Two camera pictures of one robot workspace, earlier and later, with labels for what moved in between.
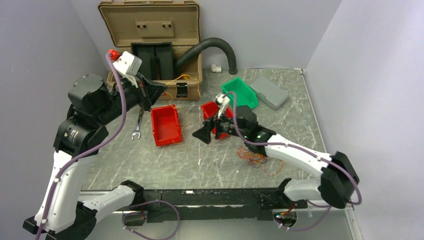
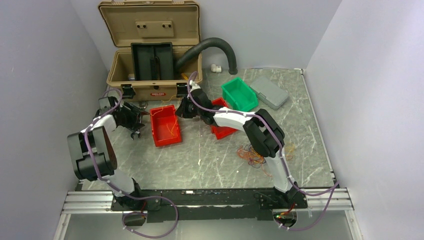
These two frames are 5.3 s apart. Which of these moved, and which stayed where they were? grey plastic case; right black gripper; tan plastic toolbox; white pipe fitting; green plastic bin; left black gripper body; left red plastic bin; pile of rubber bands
Moved: left black gripper body; right black gripper; pile of rubber bands
Stayed: white pipe fitting; left red plastic bin; green plastic bin; grey plastic case; tan plastic toolbox
